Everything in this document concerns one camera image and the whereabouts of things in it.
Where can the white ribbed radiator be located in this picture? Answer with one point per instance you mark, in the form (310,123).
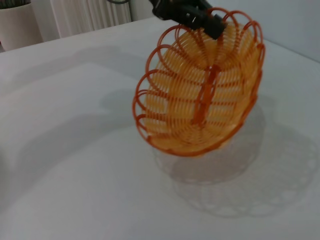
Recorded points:
(90,15)

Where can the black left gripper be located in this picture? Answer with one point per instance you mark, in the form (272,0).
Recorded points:
(175,10)

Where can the orange woven plastic basket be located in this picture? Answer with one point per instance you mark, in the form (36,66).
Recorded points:
(190,100)

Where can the white plant pot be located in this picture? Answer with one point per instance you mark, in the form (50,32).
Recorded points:
(17,27)

